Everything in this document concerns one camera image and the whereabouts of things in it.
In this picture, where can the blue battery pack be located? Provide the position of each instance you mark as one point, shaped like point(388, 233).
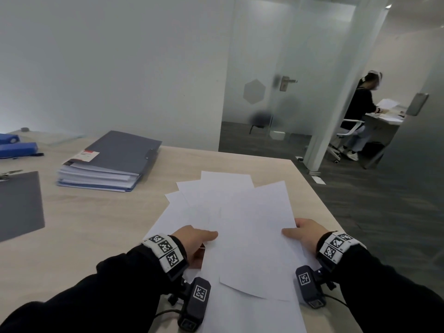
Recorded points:
point(19, 150)
point(8, 139)

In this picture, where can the dark chair behind glass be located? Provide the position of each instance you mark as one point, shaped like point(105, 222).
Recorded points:
point(260, 119)

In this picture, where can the pile of white paper sheets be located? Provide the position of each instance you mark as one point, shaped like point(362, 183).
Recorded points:
point(242, 211)

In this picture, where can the white floor sticker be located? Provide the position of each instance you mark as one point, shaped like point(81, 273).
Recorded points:
point(318, 180)

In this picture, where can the white office chair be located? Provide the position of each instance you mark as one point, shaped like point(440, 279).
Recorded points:
point(350, 126)

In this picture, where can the gray hexagon sticker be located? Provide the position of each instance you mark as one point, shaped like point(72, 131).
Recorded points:
point(254, 91)

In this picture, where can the white box behind glass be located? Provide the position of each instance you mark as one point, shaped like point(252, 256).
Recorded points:
point(277, 135)

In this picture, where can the white head-mounted camera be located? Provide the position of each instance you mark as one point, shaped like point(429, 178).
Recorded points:
point(376, 75)

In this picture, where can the white wristband with black markers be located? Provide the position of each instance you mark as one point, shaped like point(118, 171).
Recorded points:
point(334, 249)
point(166, 254)

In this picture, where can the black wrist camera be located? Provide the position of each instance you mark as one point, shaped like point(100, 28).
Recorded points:
point(308, 286)
point(194, 301)

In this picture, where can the light gray office desk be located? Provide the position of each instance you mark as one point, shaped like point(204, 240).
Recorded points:
point(383, 126)

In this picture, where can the person's right forearm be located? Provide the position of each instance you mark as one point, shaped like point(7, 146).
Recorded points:
point(381, 301)

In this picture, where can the blue folder with dark logo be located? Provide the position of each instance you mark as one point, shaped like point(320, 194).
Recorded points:
point(104, 189)

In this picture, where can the person's left forearm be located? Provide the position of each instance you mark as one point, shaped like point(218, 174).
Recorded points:
point(86, 301)

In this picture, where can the person's left hand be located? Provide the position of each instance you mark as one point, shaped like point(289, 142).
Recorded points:
point(192, 242)

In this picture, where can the frosted glass door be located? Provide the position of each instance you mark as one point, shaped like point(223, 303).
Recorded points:
point(305, 65)

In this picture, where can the person's right hand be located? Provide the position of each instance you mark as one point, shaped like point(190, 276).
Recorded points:
point(308, 234)

